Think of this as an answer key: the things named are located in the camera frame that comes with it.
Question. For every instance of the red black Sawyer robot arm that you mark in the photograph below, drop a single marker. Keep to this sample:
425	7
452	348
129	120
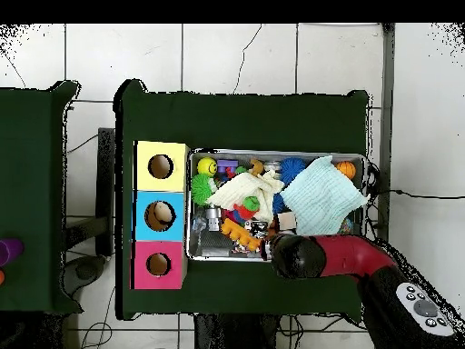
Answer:
341	254

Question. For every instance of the small orange basketball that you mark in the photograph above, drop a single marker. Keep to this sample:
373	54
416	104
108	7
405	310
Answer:
346	169

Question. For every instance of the black stand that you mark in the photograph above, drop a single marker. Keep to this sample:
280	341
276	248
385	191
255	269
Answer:
106	189

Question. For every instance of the green fuzzy toy with eyes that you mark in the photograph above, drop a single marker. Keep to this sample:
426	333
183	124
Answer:
200	188

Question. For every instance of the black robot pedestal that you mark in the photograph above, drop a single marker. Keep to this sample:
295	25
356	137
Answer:
232	336

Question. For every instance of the mint green waffle cloth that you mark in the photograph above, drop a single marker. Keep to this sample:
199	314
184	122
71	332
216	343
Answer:
320	196

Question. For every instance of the yellow smiley ball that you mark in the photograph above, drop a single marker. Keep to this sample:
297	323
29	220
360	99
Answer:
207	165

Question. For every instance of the wooden box with three holes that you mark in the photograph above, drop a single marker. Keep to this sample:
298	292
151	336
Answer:
160	211

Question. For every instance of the orange toy building block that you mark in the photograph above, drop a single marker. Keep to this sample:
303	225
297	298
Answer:
236	233

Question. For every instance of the cream waffle cloth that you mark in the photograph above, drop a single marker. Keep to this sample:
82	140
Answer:
243	190

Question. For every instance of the blue spiky ball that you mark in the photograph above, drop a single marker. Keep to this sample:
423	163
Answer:
293	169

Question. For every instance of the crushed black silver can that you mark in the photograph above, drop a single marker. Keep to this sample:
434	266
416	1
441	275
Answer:
256	226

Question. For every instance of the dark green side table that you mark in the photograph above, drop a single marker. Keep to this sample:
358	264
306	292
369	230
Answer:
29	189

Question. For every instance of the clear shallow mesh bin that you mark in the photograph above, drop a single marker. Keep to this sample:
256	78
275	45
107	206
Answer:
211	251

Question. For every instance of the purple toy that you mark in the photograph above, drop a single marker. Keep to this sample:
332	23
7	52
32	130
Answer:
9	251

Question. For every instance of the dark green table cloth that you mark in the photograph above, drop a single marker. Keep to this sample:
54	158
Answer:
240	120

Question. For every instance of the grey vertical pole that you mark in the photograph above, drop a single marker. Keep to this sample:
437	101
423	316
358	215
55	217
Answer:
385	109

